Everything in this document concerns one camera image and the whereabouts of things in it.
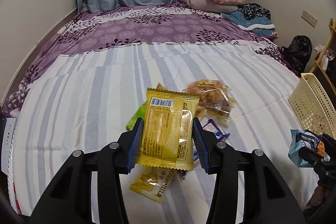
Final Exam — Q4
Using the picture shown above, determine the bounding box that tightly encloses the light blue pizza snack pack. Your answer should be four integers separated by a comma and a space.
288, 129, 330, 168

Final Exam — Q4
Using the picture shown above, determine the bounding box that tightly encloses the blue cracker sleeve pack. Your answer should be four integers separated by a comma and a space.
191, 118, 220, 175

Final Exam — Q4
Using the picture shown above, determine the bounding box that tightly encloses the green snack packet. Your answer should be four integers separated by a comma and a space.
126, 102, 147, 131

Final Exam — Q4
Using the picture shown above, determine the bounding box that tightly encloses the yellow snack packet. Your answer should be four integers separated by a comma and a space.
137, 88, 199, 171

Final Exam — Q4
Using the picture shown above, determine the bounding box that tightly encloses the clear bag of fried snacks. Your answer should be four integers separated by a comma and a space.
183, 79, 236, 122

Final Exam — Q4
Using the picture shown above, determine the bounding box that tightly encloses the cream perforated plastic basket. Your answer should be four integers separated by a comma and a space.
288, 73, 335, 138

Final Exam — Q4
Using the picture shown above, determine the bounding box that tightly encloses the yellow biscuit packet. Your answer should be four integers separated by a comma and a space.
130, 166, 177, 203

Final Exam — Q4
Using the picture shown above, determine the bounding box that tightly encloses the wooden bamboo shelf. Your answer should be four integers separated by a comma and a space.
309, 18, 335, 97

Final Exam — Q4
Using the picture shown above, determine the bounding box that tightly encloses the white blue striped sheet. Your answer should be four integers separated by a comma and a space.
10, 40, 318, 215

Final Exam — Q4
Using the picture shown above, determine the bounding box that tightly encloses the black handbag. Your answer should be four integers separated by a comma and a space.
281, 35, 313, 77

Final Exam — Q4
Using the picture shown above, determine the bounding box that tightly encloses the brown paper snack bag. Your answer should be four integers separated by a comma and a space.
156, 83, 167, 90

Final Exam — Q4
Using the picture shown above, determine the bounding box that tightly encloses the teal white folded garment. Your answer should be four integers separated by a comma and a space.
221, 10, 278, 39

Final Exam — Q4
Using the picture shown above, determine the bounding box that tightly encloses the black white patterned cloth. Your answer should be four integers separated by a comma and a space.
238, 3, 271, 20

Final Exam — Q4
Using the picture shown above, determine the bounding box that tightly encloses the purple floral bedsheet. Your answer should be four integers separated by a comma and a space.
1, 3, 287, 117

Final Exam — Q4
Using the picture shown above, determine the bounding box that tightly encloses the wall power socket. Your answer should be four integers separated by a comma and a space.
301, 10, 317, 27

